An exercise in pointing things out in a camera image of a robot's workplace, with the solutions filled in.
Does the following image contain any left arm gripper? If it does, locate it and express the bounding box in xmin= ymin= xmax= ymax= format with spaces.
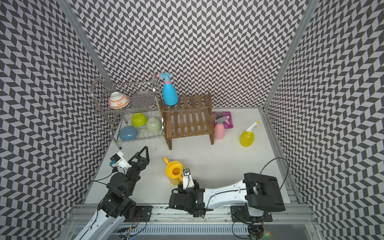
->
xmin=125 ymin=147 xmax=149 ymax=195

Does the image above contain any yellow watering can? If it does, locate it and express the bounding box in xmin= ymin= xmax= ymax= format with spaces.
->
xmin=164 ymin=158 xmax=184 ymax=186

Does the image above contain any blue spray bottle pink cap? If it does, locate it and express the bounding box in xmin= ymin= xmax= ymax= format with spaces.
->
xmin=157 ymin=73 xmax=179 ymax=106

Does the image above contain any yellow spray bottle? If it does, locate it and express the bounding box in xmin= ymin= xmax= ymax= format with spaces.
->
xmin=240 ymin=121 xmax=260 ymax=147

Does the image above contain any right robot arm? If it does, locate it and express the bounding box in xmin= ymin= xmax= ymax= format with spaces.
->
xmin=134 ymin=146 xmax=286 ymax=218

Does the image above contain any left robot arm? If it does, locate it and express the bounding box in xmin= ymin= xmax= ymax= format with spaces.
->
xmin=76 ymin=146 xmax=150 ymax=240

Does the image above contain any wooden slatted shelf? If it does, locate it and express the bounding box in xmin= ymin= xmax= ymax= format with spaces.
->
xmin=158 ymin=93 xmax=215 ymax=150

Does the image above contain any blue ceramic bowl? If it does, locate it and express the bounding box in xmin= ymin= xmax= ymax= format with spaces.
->
xmin=119 ymin=126 xmax=138 ymax=141

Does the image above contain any pale green ceramic bowl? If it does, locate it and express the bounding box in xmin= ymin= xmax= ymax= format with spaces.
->
xmin=146 ymin=118 xmax=162 ymax=133

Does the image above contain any lime green bowl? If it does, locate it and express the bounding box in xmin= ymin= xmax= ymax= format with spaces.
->
xmin=132 ymin=113 xmax=147 ymax=128

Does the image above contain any metal dish rack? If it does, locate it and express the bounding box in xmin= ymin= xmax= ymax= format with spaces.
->
xmin=90 ymin=74 xmax=165 ymax=150

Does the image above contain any grey patterned plate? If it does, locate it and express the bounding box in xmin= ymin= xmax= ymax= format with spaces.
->
xmin=131 ymin=91 xmax=155 ymax=108

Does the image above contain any white orange patterned bowl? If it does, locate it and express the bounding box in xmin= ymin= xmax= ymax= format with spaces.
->
xmin=109 ymin=92 xmax=130 ymax=109

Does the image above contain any purple packet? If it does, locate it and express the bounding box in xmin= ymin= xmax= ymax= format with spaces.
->
xmin=211 ymin=111 xmax=234 ymax=129

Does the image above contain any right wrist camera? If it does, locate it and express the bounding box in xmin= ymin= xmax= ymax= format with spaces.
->
xmin=183 ymin=168 xmax=194 ymax=190

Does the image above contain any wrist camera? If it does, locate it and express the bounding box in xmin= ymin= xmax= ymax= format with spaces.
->
xmin=110 ymin=151 xmax=132 ymax=170
xmin=183 ymin=168 xmax=194 ymax=190

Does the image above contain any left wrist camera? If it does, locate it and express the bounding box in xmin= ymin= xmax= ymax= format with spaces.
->
xmin=110 ymin=151 xmax=132 ymax=170

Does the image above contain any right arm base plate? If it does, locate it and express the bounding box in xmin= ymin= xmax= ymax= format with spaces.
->
xmin=230 ymin=205 xmax=273 ymax=224

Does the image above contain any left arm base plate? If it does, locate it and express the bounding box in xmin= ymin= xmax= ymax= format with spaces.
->
xmin=125 ymin=205 xmax=153 ymax=223

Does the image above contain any aluminium rail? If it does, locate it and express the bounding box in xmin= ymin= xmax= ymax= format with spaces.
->
xmin=59 ymin=203 xmax=325 ymax=240

